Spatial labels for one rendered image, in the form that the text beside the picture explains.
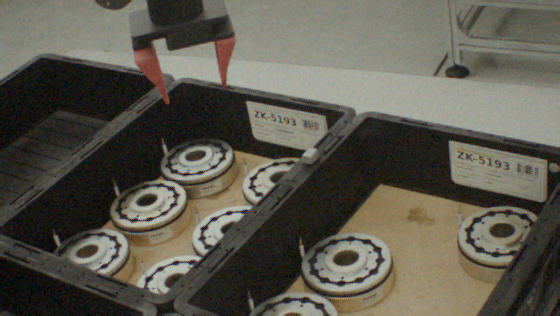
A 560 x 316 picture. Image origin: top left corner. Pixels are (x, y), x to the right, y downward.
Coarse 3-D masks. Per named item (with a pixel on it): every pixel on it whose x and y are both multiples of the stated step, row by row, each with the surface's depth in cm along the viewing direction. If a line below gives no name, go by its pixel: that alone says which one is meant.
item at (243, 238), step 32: (352, 128) 116; (416, 128) 114; (448, 128) 112; (320, 160) 111; (288, 192) 107; (256, 224) 103; (544, 224) 94; (224, 256) 99; (192, 288) 95; (512, 288) 88
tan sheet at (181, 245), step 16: (240, 160) 133; (256, 160) 132; (240, 176) 129; (224, 192) 127; (240, 192) 126; (192, 208) 125; (208, 208) 124; (224, 208) 123; (112, 224) 124; (192, 224) 122; (176, 240) 119; (144, 256) 118; (160, 256) 117; (176, 256) 117
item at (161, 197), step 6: (138, 192) 123; (144, 192) 123; (150, 192) 123; (156, 192) 123; (162, 192) 122; (132, 198) 122; (138, 198) 122; (162, 198) 121; (132, 204) 121; (156, 204) 120; (162, 204) 121; (132, 210) 120; (138, 210) 120; (144, 210) 120; (150, 210) 120; (156, 210) 120
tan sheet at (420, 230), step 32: (384, 192) 121; (416, 192) 119; (352, 224) 116; (384, 224) 115; (416, 224) 114; (448, 224) 113; (416, 256) 109; (448, 256) 108; (416, 288) 104; (448, 288) 103; (480, 288) 103
